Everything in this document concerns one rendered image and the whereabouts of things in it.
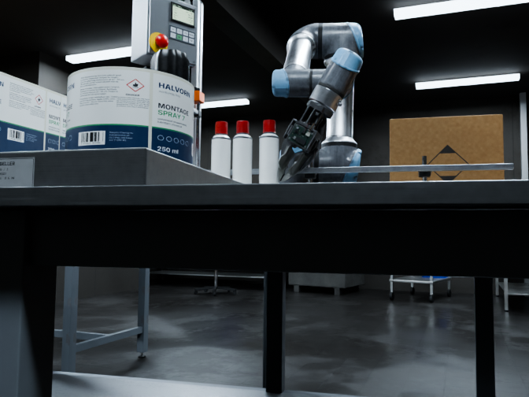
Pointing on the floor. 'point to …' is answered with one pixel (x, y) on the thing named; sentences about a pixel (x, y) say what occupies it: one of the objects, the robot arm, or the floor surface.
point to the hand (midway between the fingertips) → (283, 177)
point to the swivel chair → (215, 287)
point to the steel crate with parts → (342, 284)
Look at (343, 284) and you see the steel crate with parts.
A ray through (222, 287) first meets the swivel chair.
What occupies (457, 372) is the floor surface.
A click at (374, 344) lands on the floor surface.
